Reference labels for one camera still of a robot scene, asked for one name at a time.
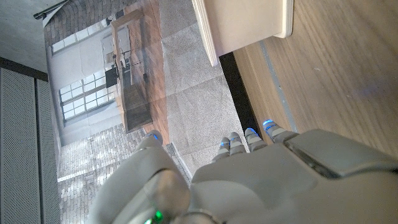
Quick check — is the black backdrop stand pole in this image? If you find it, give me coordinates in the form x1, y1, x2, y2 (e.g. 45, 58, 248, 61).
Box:
33, 0, 70, 20

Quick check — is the printed room backdrop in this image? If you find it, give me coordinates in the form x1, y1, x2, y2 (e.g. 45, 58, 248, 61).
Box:
43, 0, 249, 224

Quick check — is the light wooden slot box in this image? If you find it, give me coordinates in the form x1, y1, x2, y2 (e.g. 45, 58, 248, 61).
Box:
191, 0, 295, 67

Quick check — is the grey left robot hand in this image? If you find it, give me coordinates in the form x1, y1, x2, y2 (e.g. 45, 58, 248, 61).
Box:
85, 119, 398, 224

